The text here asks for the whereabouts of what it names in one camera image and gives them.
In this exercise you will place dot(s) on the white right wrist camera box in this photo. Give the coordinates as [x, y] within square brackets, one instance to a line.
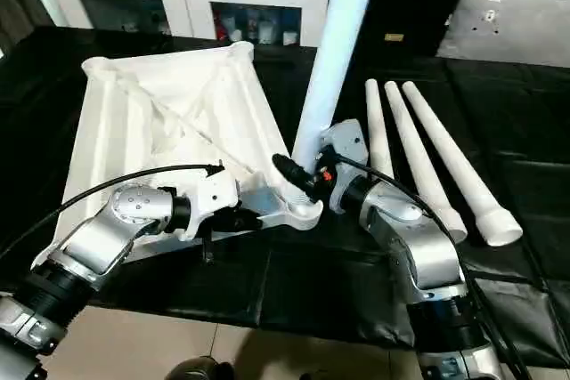
[346, 144]

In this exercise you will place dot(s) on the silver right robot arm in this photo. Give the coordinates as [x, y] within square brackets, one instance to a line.
[419, 255]

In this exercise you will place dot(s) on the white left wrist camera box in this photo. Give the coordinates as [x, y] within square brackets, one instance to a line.
[214, 191]

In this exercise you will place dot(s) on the grey white pillow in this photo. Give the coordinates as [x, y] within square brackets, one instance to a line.
[508, 24]

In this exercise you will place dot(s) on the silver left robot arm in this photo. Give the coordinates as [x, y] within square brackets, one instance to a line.
[98, 238]

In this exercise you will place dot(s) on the black work mat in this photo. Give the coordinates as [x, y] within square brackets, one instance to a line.
[517, 149]

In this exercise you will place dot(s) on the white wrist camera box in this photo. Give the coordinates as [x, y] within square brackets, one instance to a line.
[346, 144]
[214, 191]

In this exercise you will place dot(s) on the white plastic table leg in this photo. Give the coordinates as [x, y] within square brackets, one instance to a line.
[378, 126]
[414, 157]
[459, 171]
[334, 60]

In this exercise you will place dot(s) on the white plastic table top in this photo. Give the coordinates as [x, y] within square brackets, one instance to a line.
[178, 122]

